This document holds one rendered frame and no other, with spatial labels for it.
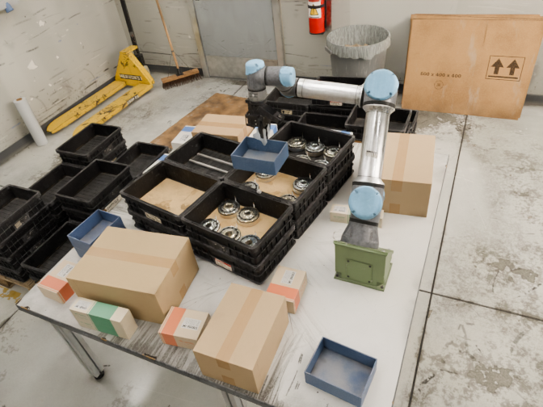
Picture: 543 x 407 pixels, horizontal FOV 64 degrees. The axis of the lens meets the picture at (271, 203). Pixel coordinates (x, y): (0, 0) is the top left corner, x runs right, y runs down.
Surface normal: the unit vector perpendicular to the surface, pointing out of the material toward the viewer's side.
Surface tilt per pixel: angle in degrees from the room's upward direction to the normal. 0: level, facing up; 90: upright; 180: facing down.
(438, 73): 76
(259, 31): 90
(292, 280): 0
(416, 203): 90
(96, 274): 0
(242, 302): 0
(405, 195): 90
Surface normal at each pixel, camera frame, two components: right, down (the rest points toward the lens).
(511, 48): -0.42, 0.47
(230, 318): -0.11, -0.76
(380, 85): -0.24, -0.17
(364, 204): -0.28, 0.10
